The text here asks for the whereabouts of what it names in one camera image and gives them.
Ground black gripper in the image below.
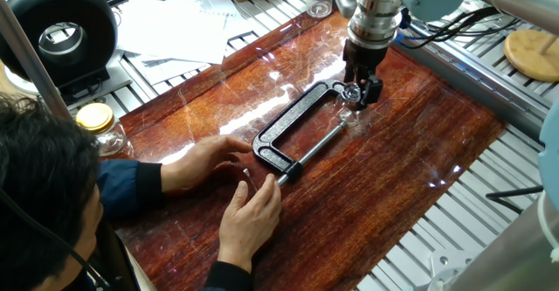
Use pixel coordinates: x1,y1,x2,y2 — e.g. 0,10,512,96
342,37,389,112

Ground white round jar lid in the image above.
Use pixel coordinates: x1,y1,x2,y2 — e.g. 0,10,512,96
341,82,363,104

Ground small clear glass jar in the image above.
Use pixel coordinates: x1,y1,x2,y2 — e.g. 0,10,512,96
333,90,366,128

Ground black C-clamp with steel screw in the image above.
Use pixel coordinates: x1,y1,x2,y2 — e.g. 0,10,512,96
242,79,350,192

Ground person's left forearm blue sleeve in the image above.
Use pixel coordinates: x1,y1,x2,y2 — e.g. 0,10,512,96
96,159,167,220

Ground person's right forearm dark sleeve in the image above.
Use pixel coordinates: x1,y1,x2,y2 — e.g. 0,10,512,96
200,260,254,291

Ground clear glass storage jar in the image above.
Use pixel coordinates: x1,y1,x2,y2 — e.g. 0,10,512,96
85,120,128,158

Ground gold metal jar lid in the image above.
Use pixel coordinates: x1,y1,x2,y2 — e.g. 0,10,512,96
75,102,116,135

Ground person's left hand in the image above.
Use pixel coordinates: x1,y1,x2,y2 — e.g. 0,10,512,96
160,134,254,195

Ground person's right hand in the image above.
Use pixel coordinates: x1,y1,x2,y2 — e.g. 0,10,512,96
217,172,283,274

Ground round wooden disc stand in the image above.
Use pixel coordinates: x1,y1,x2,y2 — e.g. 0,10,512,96
503,28,559,84

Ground white paper sheet with drawing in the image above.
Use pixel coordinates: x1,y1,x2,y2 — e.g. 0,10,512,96
135,53,211,87

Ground white printed paper sheets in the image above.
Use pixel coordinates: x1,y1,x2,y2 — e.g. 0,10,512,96
114,0,255,66

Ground black table side panel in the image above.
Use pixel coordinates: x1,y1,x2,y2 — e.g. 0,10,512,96
93,218,141,291

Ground person's head black hair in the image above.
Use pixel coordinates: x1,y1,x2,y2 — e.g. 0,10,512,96
0,98,106,291

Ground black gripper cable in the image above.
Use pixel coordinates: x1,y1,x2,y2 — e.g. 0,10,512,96
395,5,501,50

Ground black cable bundle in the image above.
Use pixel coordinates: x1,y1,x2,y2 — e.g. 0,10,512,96
436,15,523,38

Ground thick black cable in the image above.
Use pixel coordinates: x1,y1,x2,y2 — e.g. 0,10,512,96
485,184,545,216

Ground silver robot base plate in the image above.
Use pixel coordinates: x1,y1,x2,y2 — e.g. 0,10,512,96
425,249,481,291

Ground grey metal base plate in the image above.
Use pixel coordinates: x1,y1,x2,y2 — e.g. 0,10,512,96
60,52,135,111

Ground aluminium frame post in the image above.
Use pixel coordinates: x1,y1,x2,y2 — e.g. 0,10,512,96
0,0,73,117

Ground black ring-shaped lamp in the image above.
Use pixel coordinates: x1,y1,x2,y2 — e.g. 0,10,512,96
0,0,119,104

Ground long black hanging cable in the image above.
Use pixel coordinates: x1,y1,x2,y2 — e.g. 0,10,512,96
0,189,111,290

